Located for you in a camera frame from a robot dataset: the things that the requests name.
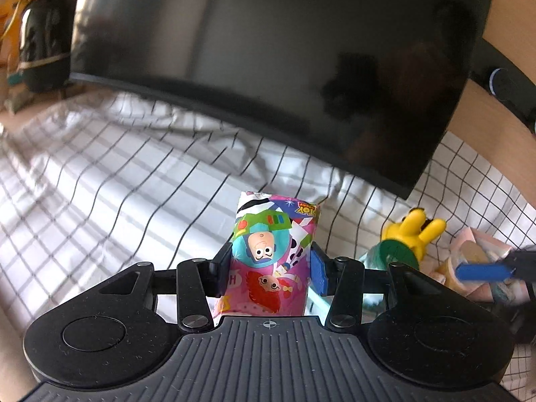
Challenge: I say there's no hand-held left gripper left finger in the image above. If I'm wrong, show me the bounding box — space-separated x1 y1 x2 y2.
94 243 233 332

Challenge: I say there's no black electronic device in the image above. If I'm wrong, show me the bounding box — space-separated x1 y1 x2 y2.
471 40 536 135

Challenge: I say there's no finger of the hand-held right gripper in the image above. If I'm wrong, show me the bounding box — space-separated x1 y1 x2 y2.
456 262 514 282

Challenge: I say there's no white black checkered tablecloth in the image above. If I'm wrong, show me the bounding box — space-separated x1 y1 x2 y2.
0 92 536 402

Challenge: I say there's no black curved monitor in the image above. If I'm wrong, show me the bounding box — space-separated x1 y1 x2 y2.
69 0 495 201

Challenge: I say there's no green lidded jar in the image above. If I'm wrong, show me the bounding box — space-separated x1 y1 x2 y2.
358 239 421 315

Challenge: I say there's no colourful cartoon tissue packet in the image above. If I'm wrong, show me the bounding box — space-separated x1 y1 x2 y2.
211 190 323 317

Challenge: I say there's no pink cardboard box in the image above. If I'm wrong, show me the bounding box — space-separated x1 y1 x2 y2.
450 226 515 269

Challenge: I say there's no yellow plush toy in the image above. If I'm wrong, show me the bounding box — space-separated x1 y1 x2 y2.
380 207 448 269

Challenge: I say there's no black backpack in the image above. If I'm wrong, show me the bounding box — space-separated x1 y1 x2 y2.
17 0 82 95

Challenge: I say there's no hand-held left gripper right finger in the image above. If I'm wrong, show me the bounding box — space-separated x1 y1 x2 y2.
309 245 445 332

